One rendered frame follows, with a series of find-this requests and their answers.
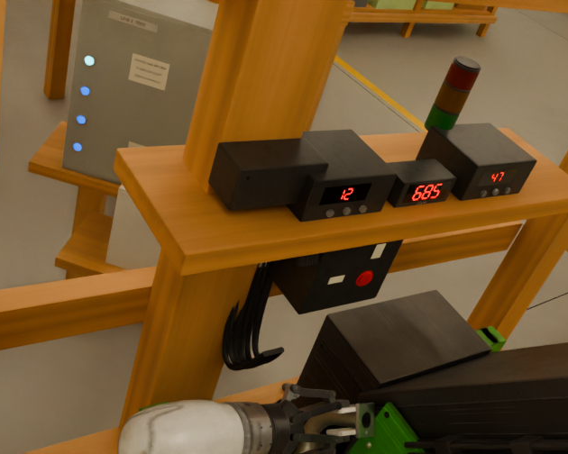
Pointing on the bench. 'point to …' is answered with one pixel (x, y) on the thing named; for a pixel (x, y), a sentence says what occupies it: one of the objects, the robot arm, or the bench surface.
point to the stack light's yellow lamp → (450, 100)
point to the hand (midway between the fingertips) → (347, 420)
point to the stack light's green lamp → (440, 119)
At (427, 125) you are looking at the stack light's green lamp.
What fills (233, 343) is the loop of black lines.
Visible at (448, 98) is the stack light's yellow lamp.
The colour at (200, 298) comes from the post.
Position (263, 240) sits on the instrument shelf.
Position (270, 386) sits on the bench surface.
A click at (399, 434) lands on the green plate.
